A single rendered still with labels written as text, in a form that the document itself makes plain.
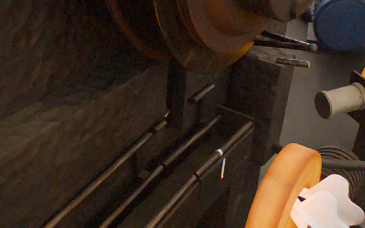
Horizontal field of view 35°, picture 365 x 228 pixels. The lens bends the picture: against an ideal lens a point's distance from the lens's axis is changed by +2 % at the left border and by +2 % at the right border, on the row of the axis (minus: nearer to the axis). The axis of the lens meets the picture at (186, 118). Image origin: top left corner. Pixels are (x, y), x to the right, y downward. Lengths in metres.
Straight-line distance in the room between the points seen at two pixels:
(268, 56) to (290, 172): 0.49
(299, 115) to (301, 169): 1.88
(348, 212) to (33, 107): 0.40
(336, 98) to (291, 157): 0.60
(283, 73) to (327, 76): 1.80
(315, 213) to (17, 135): 0.35
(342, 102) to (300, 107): 1.34
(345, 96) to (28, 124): 0.72
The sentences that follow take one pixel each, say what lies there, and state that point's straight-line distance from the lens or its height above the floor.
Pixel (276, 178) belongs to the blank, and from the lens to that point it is 0.61.
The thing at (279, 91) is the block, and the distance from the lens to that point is 1.09.
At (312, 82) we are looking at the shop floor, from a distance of 2.78.
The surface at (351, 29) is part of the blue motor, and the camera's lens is 2.97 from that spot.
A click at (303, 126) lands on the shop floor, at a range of 2.42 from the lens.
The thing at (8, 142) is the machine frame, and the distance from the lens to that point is 0.68.
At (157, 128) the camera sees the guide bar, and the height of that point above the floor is 0.76.
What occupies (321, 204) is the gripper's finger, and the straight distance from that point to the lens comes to 0.63.
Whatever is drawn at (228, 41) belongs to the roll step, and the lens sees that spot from 0.77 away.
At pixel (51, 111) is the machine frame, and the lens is 0.73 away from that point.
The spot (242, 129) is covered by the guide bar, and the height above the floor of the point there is 0.71.
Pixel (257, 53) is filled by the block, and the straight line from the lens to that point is 1.08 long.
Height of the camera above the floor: 1.26
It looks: 32 degrees down
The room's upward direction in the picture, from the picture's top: 5 degrees clockwise
